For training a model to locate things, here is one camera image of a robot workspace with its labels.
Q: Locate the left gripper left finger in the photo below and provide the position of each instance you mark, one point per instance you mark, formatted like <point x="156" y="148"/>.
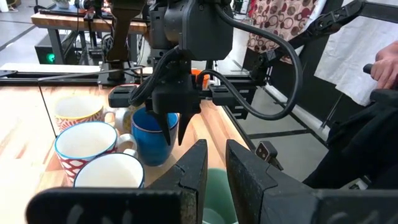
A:
<point x="140" y="202"/>

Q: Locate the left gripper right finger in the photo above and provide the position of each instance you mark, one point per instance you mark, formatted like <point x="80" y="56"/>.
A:
<point x="280" y="205"/>

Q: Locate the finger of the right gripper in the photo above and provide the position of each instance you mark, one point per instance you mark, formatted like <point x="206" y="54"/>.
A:
<point x="164" y="99"/>
<point x="188" y="99"/>

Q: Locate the orange mug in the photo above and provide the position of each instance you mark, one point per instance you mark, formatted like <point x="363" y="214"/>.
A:
<point x="206" y="81"/>

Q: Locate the white mug blue leaf pattern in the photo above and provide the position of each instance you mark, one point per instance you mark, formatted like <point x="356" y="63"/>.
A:
<point x="109" y="172"/>

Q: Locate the white mug yellow dot pattern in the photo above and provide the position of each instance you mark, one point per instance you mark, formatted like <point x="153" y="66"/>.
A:
<point x="124" y="119"/>

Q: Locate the teal green mug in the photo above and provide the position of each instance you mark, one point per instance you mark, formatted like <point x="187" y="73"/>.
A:
<point x="219" y="193"/>

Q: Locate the white mug red lattice pattern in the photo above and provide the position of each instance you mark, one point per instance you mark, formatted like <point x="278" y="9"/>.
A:
<point x="84" y="140"/>

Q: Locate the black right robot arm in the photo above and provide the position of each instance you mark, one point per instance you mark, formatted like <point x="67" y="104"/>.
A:
<point x="124" y="31"/>

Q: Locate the person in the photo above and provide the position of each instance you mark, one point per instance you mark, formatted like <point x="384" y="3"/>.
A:
<point x="280" y="18"/>
<point x="357" y="140"/>

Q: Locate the wooden top workbench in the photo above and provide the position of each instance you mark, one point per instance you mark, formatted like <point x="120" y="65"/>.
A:
<point x="62" y="23"/>

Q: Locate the black box green light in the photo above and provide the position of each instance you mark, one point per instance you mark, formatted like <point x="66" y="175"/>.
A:
<point x="46" y="49"/>

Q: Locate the person's hand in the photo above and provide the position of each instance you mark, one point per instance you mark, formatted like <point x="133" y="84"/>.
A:
<point x="385" y="68"/>

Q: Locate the black depth camera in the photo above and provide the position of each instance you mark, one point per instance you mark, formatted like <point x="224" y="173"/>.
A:
<point x="264" y="151"/>

